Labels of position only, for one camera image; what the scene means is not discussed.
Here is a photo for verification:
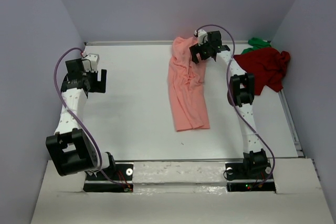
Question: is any pink t shirt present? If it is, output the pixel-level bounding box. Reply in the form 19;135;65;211
167;37;210;132

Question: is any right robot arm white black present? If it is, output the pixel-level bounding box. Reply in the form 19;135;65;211
190;29;271;182

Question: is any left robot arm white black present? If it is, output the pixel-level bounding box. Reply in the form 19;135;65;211
46;54;117;176

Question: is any green t shirt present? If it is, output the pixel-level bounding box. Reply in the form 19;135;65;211
242;37;271;54

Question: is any red t shirt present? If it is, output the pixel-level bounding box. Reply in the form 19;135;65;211
234;47;290;95

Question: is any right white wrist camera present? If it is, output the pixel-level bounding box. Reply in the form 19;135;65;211
194;29;208;46

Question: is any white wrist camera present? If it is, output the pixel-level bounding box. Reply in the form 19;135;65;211
82;54;100;72
194;29;208;46

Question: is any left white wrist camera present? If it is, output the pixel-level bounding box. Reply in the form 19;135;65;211
82;54;100;72

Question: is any aluminium rail back edge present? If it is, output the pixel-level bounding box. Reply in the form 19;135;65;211
84;40;250;46

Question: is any aluminium rail front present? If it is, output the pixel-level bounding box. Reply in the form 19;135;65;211
115;158;243;163

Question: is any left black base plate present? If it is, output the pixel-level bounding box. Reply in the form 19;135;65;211
83;162;134;193

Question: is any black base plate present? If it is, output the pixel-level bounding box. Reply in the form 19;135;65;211
223;163;276;193
83;162;134;193

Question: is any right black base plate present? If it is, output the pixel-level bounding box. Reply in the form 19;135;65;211
223;163;276;193

